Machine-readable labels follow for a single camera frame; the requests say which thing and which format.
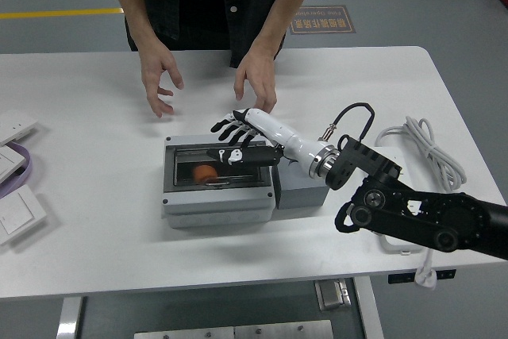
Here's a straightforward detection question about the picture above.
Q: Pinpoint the person's left hand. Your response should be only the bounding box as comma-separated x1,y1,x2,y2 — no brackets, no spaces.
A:
233,50,279,114

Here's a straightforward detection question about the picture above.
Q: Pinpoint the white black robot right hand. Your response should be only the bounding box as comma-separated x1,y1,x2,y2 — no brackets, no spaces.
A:
206,107,325,175

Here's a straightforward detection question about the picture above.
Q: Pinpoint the person's right hand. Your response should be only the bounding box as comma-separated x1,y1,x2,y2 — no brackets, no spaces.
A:
139,38,186,119

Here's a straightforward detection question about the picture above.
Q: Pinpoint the grey box with clear lid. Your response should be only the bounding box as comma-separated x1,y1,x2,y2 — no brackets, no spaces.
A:
161,134,276,230

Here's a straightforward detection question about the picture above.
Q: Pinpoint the dark grey cube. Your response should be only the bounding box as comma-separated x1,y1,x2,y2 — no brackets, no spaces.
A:
271,154,332,210

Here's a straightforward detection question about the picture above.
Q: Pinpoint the brown floor sign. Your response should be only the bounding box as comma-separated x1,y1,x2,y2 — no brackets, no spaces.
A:
287,5,356,36

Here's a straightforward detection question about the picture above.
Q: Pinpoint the yellow floor line tape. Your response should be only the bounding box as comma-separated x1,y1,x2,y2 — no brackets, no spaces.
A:
0,7,125,21

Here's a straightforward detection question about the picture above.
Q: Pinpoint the black strip under table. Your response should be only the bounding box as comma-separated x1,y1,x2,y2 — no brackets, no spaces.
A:
387,268,457,286

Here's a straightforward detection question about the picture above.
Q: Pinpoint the white table leg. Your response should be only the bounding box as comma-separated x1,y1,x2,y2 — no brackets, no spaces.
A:
352,275,386,339
55,296,85,339

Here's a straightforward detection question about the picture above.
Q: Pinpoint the white switch panel with dots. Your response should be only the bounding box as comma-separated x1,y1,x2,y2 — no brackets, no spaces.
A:
0,110,40,148

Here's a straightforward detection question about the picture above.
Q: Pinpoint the white power cable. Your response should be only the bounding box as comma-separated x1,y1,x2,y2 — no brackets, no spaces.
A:
374,115,468,289

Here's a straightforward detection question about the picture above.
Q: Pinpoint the purple strap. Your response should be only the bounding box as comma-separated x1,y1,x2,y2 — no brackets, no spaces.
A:
0,141,33,199

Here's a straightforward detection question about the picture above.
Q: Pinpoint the grey metal bracket box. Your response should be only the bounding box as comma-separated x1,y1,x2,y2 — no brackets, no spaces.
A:
314,279,352,312

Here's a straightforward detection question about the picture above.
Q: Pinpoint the large white switch panel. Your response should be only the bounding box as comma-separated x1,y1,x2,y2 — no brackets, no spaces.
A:
0,183,49,247

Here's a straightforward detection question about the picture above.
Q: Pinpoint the grey metal base plate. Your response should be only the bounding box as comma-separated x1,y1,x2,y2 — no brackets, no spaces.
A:
133,319,335,339

